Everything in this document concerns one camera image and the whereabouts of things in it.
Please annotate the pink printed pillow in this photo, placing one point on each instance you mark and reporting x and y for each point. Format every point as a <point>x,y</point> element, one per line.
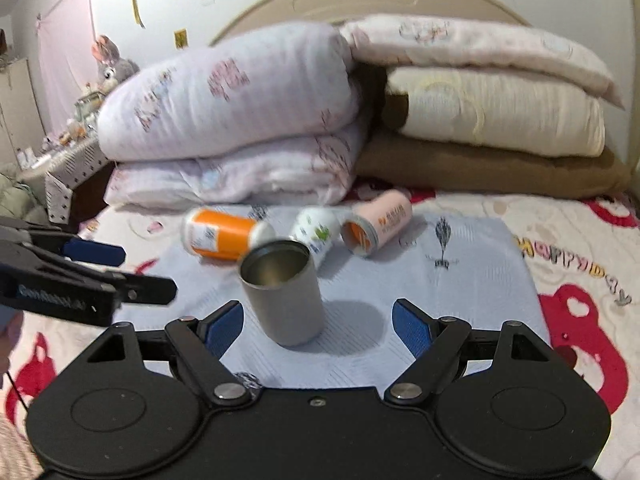
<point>470,45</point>

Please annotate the green cloth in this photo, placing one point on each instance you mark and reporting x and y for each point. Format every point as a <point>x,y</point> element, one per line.
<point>22,195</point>

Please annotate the white floral print cup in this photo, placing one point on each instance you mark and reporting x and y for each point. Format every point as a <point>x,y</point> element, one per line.
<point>315,232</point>

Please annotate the brown folded blanket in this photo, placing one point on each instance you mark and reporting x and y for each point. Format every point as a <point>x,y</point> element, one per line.
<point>480,170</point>

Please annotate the table with patterned cloth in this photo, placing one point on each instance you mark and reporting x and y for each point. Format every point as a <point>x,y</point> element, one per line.
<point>70,175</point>

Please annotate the grey metal cup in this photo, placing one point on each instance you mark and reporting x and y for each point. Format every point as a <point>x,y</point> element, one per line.
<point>287,305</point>

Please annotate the white folded quilt pink print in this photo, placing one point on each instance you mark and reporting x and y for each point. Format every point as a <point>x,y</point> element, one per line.
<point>240,100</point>

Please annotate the pink curtain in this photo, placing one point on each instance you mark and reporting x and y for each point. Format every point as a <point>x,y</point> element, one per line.
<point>67,55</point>

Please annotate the cream embroidered pillow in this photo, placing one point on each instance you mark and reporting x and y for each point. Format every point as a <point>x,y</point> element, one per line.
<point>500,110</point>

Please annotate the beige cabinet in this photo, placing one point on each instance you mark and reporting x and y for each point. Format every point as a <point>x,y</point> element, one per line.
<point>17,110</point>

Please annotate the pink cup with orange inside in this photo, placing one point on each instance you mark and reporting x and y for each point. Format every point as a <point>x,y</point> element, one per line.
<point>387,217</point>

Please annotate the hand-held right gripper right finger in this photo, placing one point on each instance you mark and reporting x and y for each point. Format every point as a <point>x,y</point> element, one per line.
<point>411,329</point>

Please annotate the light blue printed cloth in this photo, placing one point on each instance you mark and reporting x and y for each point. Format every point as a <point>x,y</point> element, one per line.
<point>475,270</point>

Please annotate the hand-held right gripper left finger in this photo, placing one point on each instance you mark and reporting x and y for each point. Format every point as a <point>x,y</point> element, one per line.
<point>224,329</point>

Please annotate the yellow wall sticker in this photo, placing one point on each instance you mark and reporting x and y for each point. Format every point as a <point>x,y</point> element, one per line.
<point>180,38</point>

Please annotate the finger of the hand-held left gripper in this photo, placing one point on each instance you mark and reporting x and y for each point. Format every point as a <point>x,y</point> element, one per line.
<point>97,252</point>
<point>147,290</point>

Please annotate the grey plush rabbit toy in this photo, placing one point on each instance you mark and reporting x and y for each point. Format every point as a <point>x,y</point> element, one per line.
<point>112,67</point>

